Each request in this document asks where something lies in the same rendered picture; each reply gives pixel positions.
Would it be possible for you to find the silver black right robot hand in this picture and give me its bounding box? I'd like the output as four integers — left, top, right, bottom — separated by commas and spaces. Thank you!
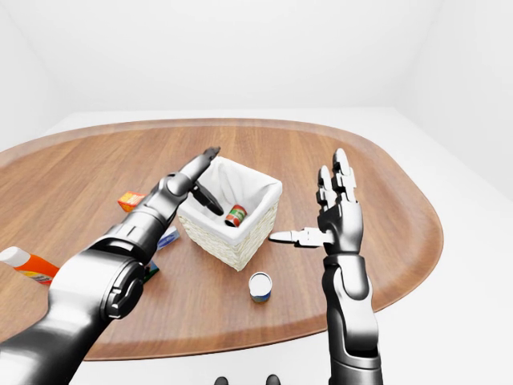
268, 148, 365, 257

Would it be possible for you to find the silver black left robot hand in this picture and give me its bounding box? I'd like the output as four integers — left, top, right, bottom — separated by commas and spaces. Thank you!
137, 146, 224, 221

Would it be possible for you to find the white wicker basket with liner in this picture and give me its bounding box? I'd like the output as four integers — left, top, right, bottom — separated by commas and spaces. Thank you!
176, 156, 284, 273

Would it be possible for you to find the red tomato sauce tin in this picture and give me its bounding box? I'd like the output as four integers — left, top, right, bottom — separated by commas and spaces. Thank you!
224, 204, 248, 229

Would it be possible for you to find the orange printed food box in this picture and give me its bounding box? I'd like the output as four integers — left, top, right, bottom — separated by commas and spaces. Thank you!
117, 191, 146, 213

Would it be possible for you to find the green printed food box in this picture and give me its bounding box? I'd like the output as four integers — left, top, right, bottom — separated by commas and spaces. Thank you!
143, 260, 160, 284

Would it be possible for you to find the white and blue tin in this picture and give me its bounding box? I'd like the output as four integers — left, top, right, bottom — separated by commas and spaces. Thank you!
248, 271, 273, 304

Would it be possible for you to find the orange bottle with white cap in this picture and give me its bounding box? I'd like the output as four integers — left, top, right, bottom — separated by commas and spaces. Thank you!
0, 245, 62, 286

